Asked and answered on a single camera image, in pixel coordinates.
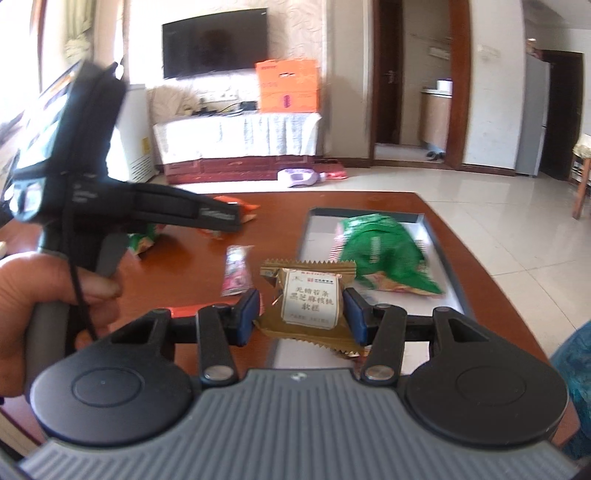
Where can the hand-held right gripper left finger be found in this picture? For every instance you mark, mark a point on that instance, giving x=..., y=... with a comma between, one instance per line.
x=247, y=318

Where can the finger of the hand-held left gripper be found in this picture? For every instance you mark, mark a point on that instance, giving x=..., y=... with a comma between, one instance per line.
x=184, y=207

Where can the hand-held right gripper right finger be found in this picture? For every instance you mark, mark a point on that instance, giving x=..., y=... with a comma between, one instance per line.
x=355, y=318

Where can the pink candy packet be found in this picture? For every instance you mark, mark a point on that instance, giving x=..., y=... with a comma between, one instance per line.
x=235, y=272

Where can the gold packet white label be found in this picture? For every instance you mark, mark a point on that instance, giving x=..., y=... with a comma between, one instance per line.
x=309, y=300

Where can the green snack bag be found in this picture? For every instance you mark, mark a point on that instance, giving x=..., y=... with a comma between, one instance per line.
x=143, y=242
x=383, y=249

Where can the orange square snack packet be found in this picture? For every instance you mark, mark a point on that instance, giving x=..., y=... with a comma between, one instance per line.
x=244, y=207

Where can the long orange snack packet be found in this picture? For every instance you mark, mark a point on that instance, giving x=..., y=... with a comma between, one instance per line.
x=184, y=311

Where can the grey cardboard box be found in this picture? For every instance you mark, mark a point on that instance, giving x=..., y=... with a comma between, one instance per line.
x=318, y=230

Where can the person's left hand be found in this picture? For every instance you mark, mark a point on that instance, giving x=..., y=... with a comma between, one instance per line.
x=18, y=314

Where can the wooden TV cabinet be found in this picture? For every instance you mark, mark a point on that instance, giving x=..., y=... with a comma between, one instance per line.
x=231, y=169

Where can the white lace cloth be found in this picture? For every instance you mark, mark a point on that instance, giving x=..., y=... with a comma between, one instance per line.
x=240, y=134

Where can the knotted cream curtain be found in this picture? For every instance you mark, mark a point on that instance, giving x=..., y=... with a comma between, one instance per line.
x=76, y=41

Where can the black power strip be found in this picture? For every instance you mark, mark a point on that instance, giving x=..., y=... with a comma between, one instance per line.
x=203, y=111

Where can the purple pet bowl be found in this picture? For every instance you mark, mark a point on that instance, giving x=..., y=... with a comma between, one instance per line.
x=298, y=177

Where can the small black device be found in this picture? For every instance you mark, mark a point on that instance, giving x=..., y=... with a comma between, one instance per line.
x=248, y=105

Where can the red flat packet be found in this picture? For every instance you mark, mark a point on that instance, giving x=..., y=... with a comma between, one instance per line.
x=333, y=175

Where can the orange gift box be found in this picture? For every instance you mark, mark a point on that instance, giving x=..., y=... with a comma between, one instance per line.
x=288, y=87

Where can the black television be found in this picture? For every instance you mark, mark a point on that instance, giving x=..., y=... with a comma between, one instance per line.
x=214, y=44

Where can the wooden kitchen cabinet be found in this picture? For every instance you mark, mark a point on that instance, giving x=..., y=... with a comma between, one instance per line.
x=434, y=120

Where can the blue plastic bag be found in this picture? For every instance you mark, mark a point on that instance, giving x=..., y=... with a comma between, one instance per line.
x=577, y=383

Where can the white pot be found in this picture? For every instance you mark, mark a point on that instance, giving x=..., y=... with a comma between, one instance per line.
x=444, y=86

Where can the wooden dining table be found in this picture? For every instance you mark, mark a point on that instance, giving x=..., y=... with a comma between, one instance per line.
x=579, y=184

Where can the silver refrigerator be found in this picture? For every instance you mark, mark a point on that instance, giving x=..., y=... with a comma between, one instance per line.
x=533, y=120

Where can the cream lace tablecloth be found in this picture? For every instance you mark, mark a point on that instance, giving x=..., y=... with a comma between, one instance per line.
x=582, y=145

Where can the dark wooden door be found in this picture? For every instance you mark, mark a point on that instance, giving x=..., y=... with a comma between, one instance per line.
x=565, y=115

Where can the white light switch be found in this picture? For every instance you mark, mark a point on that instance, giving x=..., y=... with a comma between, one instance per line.
x=488, y=49

